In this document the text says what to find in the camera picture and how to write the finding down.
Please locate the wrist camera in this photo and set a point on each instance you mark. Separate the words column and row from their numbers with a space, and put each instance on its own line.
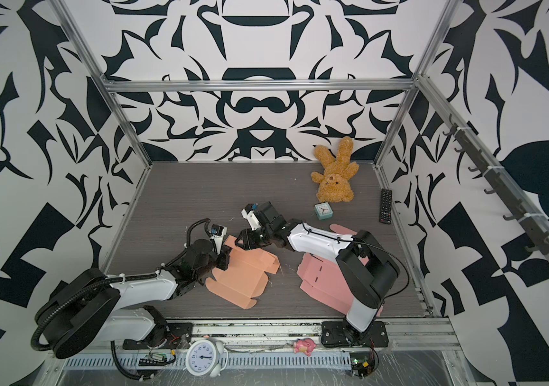
column 249, row 214
column 217, row 236

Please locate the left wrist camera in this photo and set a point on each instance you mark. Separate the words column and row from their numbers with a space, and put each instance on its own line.
column 217, row 236

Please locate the brown teddy bear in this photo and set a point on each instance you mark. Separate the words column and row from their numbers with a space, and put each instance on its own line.
column 334, row 185

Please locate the left green circuit board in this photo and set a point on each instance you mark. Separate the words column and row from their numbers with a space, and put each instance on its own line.
column 153, row 360

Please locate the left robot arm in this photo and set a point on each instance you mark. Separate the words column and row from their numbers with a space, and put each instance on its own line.
column 113, row 309

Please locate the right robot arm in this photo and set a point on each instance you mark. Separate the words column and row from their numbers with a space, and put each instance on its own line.
column 369, row 271

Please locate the white round alarm clock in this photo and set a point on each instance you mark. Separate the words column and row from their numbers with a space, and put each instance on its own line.
column 206, row 357

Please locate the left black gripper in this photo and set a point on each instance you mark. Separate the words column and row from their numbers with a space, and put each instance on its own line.
column 224, row 256

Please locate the small pink toy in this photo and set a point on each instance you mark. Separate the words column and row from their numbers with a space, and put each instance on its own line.
column 304, row 346

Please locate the black remote control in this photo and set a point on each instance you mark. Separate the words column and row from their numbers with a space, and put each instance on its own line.
column 385, row 211

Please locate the green circuit board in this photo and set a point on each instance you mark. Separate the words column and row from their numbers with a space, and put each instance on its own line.
column 362, row 364
column 153, row 360

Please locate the black wall hook rail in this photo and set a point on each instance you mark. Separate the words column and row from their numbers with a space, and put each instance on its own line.
column 521, row 209

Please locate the pink flat cardboard box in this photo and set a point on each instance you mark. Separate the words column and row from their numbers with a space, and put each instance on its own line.
column 321, row 277

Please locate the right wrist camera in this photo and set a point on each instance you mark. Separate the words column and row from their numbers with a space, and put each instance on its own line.
column 249, row 214

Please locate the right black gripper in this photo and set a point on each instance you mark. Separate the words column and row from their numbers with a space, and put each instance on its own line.
column 247, row 239

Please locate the orange cardboard box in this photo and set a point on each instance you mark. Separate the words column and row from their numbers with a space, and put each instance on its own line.
column 246, row 277

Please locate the small teal alarm clock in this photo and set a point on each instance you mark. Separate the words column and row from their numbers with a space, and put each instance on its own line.
column 323, row 211

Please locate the right green circuit board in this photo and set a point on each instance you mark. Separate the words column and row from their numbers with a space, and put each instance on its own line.
column 362, row 364

